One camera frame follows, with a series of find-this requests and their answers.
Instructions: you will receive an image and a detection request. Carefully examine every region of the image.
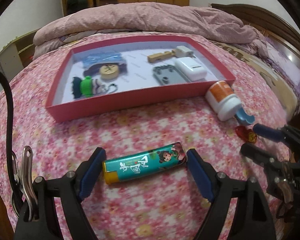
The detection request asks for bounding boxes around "teal cartoon lighter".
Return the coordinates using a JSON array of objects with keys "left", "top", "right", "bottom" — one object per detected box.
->
[{"left": 103, "top": 142, "right": 187, "bottom": 185}]

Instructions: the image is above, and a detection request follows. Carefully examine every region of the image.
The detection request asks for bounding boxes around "white usb wall charger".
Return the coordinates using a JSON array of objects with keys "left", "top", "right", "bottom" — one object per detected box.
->
[{"left": 174, "top": 46, "right": 194, "bottom": 58}]

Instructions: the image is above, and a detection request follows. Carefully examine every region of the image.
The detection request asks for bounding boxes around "red heart trinket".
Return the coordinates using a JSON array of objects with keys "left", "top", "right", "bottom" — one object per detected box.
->
[{"left": 235, "top": 126, "right": 257, "bottom": 144}]

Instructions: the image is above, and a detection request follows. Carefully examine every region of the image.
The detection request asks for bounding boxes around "pink flowered bedsheet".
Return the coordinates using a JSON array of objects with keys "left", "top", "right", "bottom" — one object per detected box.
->
[{"left": 0, "top": 35, "right": 286, "bottom": 239}]

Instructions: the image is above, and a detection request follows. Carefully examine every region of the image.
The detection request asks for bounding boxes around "orange white pill bottle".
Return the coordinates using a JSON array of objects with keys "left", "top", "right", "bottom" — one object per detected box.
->
[{"left": 205, "top": 81, "right": 242, "bottom": 121}]

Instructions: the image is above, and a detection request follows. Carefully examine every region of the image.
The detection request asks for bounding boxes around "silver clamp left wrist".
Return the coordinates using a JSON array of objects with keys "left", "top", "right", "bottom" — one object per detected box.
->
[{"left": 11, "top": 146, "right": 38, "bottom": 222}]

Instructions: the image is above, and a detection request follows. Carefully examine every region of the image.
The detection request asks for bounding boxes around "green dress cartoon figurine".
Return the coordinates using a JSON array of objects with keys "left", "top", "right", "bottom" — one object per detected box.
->
[{"left": 71, "top": 76, "right": 118, "bottom": 99}]

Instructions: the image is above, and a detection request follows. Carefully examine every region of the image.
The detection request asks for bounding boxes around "red shallow cardboard box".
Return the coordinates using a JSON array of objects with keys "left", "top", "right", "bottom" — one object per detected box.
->
[{"left": 46, "top": 35, "right": 235, "bottom": 122}]

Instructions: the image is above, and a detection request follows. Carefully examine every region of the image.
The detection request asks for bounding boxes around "white earbuds case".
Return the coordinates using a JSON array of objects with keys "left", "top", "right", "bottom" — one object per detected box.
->
[{"left": 174, "top": 57, "right": 207, "bottom": 81}]

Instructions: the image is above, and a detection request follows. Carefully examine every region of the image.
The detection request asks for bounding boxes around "grey oval plastic plate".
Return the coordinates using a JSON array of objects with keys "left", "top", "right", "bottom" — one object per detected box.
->
[{"left": 152, "top": 64, "right": 190, "bottom": 86}]

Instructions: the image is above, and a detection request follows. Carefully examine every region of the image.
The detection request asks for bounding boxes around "dark wooden headboard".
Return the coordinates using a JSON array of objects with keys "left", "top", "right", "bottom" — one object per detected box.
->
[{"left": 210, "top": 3, "right": 300, "bottom": 68}]

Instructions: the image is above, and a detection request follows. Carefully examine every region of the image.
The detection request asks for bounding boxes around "blue foil packet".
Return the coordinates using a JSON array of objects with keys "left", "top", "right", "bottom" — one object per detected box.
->
[{"left": 82, "top": 52, "right": 126, "bottom": 68}]

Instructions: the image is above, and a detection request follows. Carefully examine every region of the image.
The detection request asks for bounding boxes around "wooden key-shaped piece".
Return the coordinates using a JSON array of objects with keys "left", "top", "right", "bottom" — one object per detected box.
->
[{"left": 147, "top": 51, "right": 175, "bottom": 63}]

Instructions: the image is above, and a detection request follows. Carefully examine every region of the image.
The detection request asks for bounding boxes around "small white bedside shelf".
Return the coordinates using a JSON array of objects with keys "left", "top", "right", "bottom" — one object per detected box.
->
[{"left": 0, "top": 29, "right": 38, "bottom": 81}]

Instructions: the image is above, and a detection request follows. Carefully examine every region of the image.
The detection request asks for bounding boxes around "pink quilted duvet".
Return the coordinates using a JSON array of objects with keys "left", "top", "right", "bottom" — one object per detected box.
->
[{"left": 33, "top": 2, "right": 269, "bottom": 59}]

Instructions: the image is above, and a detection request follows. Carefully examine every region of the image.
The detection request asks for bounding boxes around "wooden face doll keychain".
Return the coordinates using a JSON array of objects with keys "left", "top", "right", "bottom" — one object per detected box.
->
[{"left": 83, "top": 63, "right": 127, "bottom": 81}]

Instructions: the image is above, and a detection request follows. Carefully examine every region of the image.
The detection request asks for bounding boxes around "black cable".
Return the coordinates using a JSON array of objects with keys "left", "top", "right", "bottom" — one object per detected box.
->
[{"left": 0, "top": 65, "right": 24, "bottom": 201}]

